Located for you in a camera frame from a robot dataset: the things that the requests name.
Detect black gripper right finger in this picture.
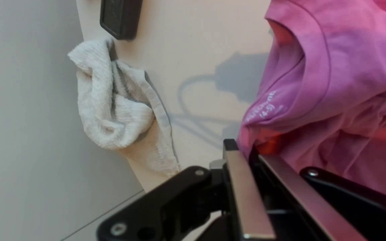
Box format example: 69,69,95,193
247,145,386,241

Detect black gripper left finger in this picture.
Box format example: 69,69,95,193
95,138,277,241

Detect pink t-shirt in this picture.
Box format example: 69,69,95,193
235,0,386,208

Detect white towel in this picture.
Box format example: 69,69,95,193
66,36,183,178

